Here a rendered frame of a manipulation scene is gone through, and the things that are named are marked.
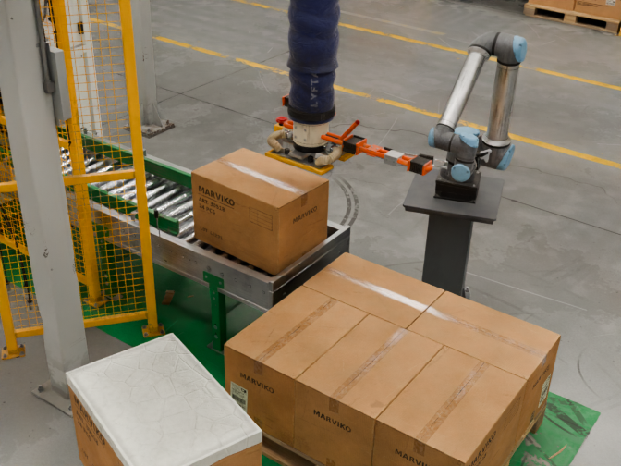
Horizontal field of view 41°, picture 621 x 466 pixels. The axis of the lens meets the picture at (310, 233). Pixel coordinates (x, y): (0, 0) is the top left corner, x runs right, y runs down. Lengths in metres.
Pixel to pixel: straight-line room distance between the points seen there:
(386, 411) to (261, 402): 0.65
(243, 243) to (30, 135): 1.24
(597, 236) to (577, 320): 1.07
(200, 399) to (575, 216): 4.02
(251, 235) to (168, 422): 1.69
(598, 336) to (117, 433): 3.13
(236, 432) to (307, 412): 1.03
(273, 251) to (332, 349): 0.66
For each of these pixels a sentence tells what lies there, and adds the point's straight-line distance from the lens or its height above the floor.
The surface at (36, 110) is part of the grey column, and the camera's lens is 3.65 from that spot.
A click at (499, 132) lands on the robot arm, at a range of 4.40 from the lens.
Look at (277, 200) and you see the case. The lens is 4.06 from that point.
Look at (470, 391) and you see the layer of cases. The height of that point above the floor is 0.54.
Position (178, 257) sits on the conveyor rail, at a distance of 4.46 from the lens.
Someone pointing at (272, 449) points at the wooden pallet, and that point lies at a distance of 4.02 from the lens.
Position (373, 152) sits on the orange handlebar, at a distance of 3.81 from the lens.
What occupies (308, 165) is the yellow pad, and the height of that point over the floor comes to 1.16.
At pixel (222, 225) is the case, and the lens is 4.33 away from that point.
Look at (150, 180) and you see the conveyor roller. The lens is 5.27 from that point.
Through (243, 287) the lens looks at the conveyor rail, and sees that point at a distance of 4.21.
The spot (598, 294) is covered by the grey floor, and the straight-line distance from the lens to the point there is 5.42.
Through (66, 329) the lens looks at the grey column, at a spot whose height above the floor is 0.42.
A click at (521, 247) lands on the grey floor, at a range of 5.75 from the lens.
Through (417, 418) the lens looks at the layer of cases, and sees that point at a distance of 3.45.
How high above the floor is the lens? 2.86
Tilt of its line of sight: 30 degrees down
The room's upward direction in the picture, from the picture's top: 2 degrees clockwise
